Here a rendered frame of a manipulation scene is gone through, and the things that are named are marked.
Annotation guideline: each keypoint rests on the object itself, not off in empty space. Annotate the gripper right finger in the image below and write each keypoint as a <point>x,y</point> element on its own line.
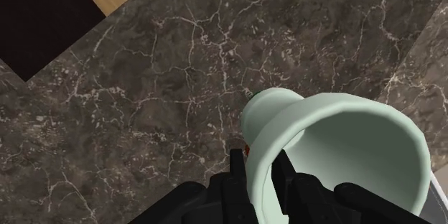
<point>315,198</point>

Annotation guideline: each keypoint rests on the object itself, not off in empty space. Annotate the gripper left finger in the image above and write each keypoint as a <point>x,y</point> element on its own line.
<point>234,188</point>

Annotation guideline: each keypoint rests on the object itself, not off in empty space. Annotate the pale green cup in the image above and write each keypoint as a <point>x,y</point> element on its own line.
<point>343,135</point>

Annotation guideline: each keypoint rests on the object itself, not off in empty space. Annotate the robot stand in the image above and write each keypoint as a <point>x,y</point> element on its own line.
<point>38,20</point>

